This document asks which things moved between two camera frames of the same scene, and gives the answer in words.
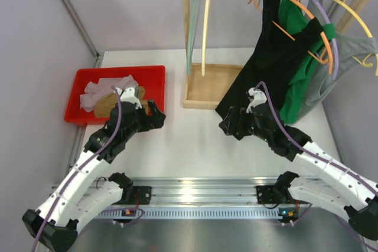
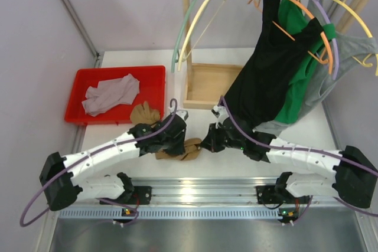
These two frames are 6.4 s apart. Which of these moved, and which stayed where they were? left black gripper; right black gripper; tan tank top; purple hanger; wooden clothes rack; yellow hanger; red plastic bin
Moved: right black gripper; tan tank top; left black gripper
Stayed: wooden clothes rack; yellow hanger; purple hanger; red plastic bin
